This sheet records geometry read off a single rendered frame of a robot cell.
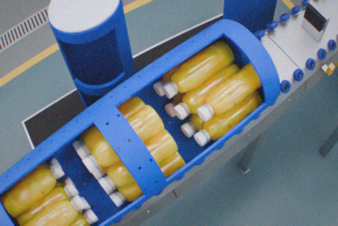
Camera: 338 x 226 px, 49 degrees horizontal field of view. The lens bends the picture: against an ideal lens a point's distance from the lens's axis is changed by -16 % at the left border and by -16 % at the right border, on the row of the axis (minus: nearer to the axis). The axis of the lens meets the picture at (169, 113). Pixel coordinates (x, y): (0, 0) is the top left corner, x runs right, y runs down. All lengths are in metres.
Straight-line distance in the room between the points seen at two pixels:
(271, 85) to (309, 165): 1.26
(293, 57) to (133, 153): 0.74
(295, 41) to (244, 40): 0.46
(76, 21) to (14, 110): 1.25
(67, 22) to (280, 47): 0.76
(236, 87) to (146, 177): 0.34
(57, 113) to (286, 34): 1.32
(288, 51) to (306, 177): 1.00
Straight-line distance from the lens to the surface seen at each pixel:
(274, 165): 2.29
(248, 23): 2.07
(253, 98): 1.20
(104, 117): 1.01
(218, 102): 1.11
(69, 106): 2.29
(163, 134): 1.07
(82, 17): 1.45
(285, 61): 1.47
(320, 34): 1.53
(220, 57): 1.17
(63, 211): 1.06
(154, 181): 1.03
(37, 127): 2.30
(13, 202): 1.10
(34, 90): 2.59
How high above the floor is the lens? 2.14
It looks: 65 degrees down
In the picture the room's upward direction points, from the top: 5 degrees counter-clockwise
